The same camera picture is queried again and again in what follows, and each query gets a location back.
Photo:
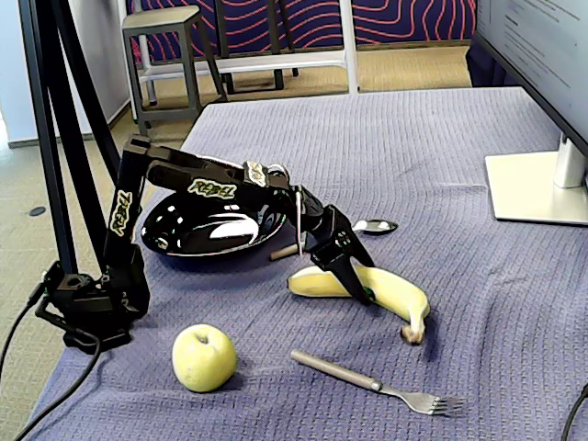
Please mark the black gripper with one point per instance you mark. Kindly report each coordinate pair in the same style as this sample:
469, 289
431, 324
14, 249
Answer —
334, 245

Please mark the green apple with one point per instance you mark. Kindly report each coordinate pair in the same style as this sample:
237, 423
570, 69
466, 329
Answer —
204, 358

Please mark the grey stool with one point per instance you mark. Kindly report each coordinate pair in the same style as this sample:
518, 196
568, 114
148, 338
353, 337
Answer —
161, 20

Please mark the black floor disc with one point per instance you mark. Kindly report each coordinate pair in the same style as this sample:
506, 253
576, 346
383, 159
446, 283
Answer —
37, 211

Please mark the blue waffle cloth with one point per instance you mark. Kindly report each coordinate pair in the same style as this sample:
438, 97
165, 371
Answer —
413, 161

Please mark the monitor with silver stand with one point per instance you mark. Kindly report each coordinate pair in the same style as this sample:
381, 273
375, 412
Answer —
528, 188

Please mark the purple panel with red lines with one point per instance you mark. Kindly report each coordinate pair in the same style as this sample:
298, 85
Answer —
404, 20

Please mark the black chair legs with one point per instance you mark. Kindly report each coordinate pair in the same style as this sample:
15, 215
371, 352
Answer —
275, 46

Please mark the glossy black plate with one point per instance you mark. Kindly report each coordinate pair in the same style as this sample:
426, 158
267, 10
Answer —
206, 239

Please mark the yellow banana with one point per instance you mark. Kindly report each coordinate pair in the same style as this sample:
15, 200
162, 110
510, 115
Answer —
399, 294

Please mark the white table frame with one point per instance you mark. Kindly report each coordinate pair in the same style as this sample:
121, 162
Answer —
349, 46

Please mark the black camera stand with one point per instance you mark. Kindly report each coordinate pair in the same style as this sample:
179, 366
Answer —
50, 138

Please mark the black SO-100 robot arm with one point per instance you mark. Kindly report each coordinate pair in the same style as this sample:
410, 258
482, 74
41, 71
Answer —
124, 271

